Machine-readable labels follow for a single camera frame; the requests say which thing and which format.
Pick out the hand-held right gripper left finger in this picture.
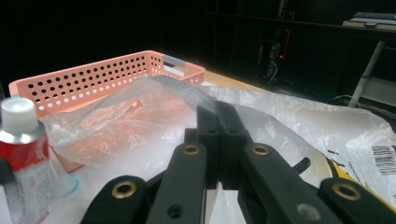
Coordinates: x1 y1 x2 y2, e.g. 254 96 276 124
183 105 223 191

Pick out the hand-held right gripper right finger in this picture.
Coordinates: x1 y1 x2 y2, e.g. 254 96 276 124
215 100 254 191

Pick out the red and white tube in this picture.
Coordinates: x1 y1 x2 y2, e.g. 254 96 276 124
0 96 59 224

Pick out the clear smiley plastic bag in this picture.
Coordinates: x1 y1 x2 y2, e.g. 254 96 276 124
41 74 396 224

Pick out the pink perforated plastic basket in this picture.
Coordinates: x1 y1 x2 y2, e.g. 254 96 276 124
8 49 206 174

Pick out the wooden table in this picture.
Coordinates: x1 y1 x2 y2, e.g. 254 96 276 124
174 64 269 93

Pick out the dark equipment with red light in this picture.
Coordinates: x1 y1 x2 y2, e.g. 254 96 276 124
258 36 297 83

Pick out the pale blue clear ring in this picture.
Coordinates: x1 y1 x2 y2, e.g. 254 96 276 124
52 172 81 200

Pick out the white desk frame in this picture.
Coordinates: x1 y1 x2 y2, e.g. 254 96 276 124
341 11 396 108

